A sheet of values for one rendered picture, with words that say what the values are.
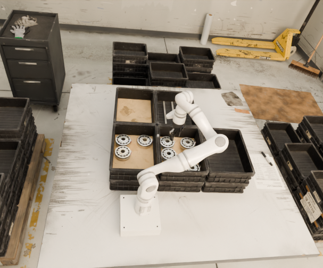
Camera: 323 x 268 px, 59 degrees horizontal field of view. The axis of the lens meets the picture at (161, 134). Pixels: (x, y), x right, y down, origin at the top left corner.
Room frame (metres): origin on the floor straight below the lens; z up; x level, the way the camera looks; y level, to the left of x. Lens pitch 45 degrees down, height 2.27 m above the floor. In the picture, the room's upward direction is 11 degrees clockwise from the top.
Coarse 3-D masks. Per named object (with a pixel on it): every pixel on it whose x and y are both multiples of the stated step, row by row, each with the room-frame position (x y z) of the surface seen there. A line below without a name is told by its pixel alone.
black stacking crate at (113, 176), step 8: (120, 128) 1.36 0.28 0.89; (128, 128) 1.37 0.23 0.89; (136, 128) 1.38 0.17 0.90; (144, 128) 1.39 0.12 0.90; (152, 128) 1.40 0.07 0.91; (152, 136) 1.40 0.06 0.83; (112, 160) 1.08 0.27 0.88; (112, 176) 0.99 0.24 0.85; (120, 176) 1.00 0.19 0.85; (128, 176) 1.01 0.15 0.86; (136, 176) 1.01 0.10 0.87
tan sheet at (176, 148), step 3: (174, 138) 1.42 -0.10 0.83; (177, 138) 1.43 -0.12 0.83; (180, 138) 1.43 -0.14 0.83; (192, 138) 1.45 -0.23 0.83; (177, 141) 1.39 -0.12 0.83; (177, 144) 1.37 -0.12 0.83; (174, 147) 1.33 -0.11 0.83; (177, 147) 1.34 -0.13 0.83; (177, 150) 1.31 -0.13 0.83; (180, 150) 1.32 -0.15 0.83; (183, 150) 1.32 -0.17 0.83; (177, 153) 1.29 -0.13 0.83; (198, 165) 1.21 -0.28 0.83
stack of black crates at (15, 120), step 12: (0, 108) 1.73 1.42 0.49; (12, 108) 1.75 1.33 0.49; (24, 108) 1.68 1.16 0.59; (0, 120) 1.59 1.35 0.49; (12, 120) 1.62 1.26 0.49; (24, 120) 1.60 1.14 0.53; (0, 132) 1.41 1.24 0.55; (12, 132) 1.43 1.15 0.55; (24, 132) 1.52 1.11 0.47; (36, 132) 1.80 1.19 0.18; (24, 144) 1.47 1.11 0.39; (24, 156) 1.43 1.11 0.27
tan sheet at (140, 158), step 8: (136, 136) 1.37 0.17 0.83; (136, 144) 1.30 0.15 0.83; (152, 144) 1.33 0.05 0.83; (136, 152) 1.23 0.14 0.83; (144, 152) 1.24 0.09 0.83; (152, 152) 1.25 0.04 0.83; (128, 160) 1.15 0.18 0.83; (136, 160) 1.16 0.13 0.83; (144, 160) 1.17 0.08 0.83; (152, 160) 1.19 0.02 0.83; (128, 168) 1.09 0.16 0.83; (136, 168) 1.10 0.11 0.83; (144, 168) 1.11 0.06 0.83
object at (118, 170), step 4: (120, 124) 1.36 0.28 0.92; (124, 124) 1.37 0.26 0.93; (128, 124) 1.37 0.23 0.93; (132, 124) 1.38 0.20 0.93; (136, 124) 1.39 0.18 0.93; (140, 124) 1.39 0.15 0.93; (144, 124) 1.40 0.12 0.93; (148, 124) 1.41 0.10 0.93; (152, 124) 1.41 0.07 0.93; (156, 128) 1.39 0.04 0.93; (112, 132) 1.27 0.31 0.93; (156, 132) 1.35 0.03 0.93; (112, 136) 1.24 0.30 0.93; (156, 136) 1.31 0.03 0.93; (112, 140) 1.20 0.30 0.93; (156, 140) 1.27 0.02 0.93; (112, 144) 1.18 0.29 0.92; (156, 144) 1.24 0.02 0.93; (112, 148) 1.14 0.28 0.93; (156, 148) 1.20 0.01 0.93; (112, 152) 1.11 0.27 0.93; (156, 152) 1.17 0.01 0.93; (112, 156) 1.08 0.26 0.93; (112, 168) 0.99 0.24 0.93; (116, 168) 0.99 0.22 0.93; (120, 168) 1.00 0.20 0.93; (120, 172) 0.99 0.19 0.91; (124, 172) 0.99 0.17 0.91; (128, 172) 1.00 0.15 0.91; (132, 172) 1.00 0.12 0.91; (136, 172) 1.00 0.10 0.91
